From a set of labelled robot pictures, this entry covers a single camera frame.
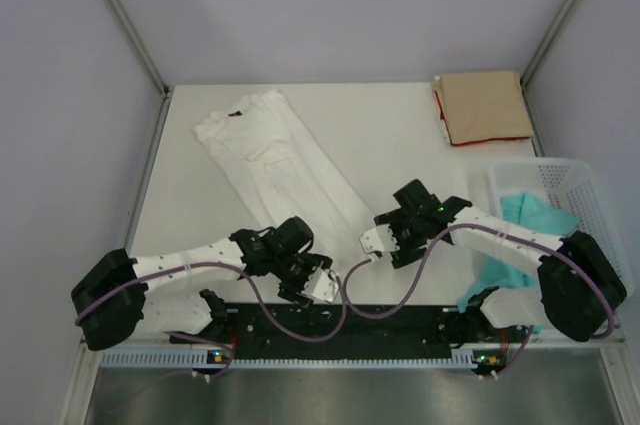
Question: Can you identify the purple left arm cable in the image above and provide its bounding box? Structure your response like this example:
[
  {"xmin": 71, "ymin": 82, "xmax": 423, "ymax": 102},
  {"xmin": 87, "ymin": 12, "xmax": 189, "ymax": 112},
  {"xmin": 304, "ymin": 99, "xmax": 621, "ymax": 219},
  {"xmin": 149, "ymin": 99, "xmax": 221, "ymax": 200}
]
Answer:
[{"xmin": 74, "ymin": 262, "xmax": 349, "ymax": 380}]

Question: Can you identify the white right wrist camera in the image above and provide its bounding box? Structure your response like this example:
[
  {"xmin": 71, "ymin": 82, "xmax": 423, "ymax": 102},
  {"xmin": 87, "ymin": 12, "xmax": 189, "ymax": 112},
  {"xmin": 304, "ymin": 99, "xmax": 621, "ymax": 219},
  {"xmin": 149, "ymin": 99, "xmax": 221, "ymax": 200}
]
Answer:
[{"xmin": 359, "ymin": 224, "xmax": 399, "ymax": 262}]

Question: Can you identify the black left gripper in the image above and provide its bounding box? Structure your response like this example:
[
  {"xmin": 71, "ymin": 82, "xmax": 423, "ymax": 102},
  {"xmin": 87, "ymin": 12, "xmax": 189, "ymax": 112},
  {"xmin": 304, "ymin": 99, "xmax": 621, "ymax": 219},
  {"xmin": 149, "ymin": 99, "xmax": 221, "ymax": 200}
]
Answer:
[{"xmin": 272, "ymin": 251, "xmax": 332, "ymax": 308}]

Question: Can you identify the folded red t shirt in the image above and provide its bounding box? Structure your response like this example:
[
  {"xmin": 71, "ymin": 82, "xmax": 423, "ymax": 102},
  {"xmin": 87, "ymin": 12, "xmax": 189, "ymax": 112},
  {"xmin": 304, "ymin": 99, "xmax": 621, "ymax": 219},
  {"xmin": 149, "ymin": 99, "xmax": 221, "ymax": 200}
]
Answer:
[{"xmin": 432, "ymin": 91, "xmax": 533, "ymax": 148}]

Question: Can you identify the white printed t shirt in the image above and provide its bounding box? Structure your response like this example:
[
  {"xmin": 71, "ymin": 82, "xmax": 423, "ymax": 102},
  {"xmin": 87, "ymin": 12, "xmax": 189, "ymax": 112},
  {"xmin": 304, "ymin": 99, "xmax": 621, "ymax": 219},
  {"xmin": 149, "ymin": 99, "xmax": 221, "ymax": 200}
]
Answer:
[{"xmin": 193, "ymin": 90, "xmax": 373, "ymax": 272}]

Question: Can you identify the perforated white cable duct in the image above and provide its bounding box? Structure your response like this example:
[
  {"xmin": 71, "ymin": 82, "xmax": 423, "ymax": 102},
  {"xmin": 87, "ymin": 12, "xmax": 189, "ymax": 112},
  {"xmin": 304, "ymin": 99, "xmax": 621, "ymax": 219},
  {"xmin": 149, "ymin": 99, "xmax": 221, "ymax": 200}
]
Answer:
[{"xmin": 100, "ymin": 348, "xmax": 478, "ymax": 370}]

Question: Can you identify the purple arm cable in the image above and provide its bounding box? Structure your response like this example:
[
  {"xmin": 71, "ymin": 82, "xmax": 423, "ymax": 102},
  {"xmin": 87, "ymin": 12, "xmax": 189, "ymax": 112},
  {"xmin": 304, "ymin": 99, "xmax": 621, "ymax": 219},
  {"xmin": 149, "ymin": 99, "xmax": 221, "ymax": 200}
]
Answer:
[
  {"xmin": 74, "ymin": 262, "xmax": 349, "ymax": 380},
  {"xmin": 343, "ymin": 223, "xmax": 619, "ymax": 380}
]

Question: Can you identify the white plastic basket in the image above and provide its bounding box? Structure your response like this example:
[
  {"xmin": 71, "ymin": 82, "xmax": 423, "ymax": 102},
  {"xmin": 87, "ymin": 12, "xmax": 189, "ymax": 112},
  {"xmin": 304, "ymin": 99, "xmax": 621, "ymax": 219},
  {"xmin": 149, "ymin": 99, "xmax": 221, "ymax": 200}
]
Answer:
[{"xmin": 488, "ymin": 158, "xmax": 635, "ymax": 296}]

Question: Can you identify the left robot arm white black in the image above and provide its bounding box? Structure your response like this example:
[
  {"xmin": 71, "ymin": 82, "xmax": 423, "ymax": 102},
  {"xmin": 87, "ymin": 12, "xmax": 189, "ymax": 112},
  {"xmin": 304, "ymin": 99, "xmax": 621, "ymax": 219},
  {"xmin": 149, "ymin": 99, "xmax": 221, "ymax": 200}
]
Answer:
[{"xmin": 71, "ymin": 216, "xmax": 339, "ymax": 351}]

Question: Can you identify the aluminium front frame rail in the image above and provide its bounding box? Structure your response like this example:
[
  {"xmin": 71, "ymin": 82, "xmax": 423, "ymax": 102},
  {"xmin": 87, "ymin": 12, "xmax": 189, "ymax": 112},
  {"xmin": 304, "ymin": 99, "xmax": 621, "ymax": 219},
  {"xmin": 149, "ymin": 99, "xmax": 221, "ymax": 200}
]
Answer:
[{"xmin": 79, "ymin": 308, "xmax": 627, "ymax": 346}]

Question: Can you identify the left aluminium frame post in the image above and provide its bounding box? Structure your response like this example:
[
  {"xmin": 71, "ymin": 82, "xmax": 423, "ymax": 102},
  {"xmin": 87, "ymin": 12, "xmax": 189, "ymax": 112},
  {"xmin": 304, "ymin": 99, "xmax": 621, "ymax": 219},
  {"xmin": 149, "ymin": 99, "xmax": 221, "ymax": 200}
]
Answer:
[{"xmin": 74, "ymin": 0, "xmax": 172, "ymax": 99}]

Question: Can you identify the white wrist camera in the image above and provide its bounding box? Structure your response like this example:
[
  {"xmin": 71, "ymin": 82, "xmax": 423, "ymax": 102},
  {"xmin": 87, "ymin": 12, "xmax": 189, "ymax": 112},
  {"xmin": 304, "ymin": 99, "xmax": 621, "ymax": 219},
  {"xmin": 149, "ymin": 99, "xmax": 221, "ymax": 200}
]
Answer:
[
  {"xmin": 302, "ymin": 269, "xmax": 339, "ymax": 303},
  {"xmin": 359, "ymin": 224, "xmax": 399, "ymax": 262}
]

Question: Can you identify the teal t shirt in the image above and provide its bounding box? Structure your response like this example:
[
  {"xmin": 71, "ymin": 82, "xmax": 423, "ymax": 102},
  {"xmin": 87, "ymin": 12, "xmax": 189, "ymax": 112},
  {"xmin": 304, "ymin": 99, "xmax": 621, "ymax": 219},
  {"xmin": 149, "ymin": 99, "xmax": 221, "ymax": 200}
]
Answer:
[{"xmin": 457, "ymin": 193, "xmax": 579, "ymax": 313}]

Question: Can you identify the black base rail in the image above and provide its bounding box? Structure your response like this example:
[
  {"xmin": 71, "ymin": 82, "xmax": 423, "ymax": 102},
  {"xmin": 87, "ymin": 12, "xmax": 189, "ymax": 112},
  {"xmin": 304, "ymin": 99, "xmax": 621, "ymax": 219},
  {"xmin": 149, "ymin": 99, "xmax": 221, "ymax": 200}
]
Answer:
[{"xmin": 169, "ymin": 300, "xmax": 529, "ymax": 360}]

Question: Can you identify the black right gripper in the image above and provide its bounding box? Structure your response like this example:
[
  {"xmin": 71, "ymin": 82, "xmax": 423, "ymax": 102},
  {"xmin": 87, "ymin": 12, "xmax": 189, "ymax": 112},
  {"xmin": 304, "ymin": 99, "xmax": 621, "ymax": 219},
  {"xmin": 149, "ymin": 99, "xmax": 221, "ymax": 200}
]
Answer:
[{"xmin": 374, "ymin": 209, "xmax": 428, "ymax": 268}]

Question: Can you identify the aluminium frame post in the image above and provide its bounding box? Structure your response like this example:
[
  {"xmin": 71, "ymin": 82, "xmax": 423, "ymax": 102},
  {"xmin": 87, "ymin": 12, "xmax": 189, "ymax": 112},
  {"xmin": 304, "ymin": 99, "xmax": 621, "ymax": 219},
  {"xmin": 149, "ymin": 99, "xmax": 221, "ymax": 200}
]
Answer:
[
  {"xmin": 74, "ymin": 0, "xmax": 172, "ymax": 99},
  {"xmin": 519, "ymin": 0, "xmax": 612, "ymax": 89}
]

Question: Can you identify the right aluminium frame post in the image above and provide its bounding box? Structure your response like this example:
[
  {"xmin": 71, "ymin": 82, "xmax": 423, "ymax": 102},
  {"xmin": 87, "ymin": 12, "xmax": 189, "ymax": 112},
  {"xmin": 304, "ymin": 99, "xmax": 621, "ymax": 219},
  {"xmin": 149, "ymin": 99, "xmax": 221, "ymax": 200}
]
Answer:
[{"xmin": 519, "ymin": 0, "xmax": 612, "ymax": 89}]

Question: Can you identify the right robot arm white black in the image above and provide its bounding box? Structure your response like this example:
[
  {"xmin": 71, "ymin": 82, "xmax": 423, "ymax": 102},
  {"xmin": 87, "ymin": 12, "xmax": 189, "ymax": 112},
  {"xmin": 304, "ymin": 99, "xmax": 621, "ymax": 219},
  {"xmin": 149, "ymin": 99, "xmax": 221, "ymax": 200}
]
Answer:
[{"xmin": 360, "ymin": 180, "xmax": 627, "ymax": 342}]

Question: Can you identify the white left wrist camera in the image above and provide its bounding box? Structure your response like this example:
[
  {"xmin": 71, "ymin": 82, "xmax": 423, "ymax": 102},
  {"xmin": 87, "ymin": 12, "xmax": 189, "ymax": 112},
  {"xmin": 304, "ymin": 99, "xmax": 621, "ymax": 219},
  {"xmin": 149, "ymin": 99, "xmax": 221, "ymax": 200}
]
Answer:
[{"xmin": 302, "ymin": 269, "xmax": 339, "ymax": 303}]

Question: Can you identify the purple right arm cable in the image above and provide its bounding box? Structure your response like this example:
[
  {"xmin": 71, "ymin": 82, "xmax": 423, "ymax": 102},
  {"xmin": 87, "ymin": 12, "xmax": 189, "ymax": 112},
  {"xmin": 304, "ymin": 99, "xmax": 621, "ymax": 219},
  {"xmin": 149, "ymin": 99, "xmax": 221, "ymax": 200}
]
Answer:
[{"xmin": 343, "ymin": 223, "xmax": 619, "ymax": 380}]

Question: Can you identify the folded tan t shirt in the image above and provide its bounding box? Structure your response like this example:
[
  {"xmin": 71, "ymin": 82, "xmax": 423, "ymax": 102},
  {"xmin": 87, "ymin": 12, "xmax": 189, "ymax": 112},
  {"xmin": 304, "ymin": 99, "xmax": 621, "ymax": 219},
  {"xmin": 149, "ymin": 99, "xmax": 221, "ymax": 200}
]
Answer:
[{"xmin": 431, "ymin": 70, "xmax": 530, "ymax": 123}]

